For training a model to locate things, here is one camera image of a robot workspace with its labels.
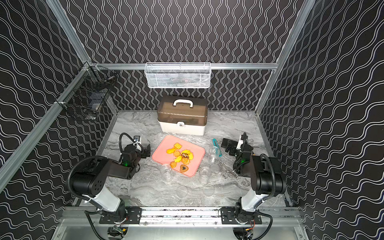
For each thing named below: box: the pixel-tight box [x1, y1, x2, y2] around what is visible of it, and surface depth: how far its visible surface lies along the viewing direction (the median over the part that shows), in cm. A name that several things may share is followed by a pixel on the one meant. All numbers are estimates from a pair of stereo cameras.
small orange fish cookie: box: [166, 147, 176, 154], surface depth 99 cm
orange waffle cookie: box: [173, 142, 182, 150], surface depth 101 cm
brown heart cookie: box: [179, 164, 189, 173], surface depth 92 cm
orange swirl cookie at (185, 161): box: [181, 157, 191, 165], surface depth 94 cm
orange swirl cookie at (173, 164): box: [169, 161, 177, 169], surface depth 93 cm
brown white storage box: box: [157, 95, 209, 136], surface depth 100 cm
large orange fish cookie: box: [181, 149, 194, 160], surface depth 97 cm
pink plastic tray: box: [177, 138, 205, 177], surface depth 97 cm
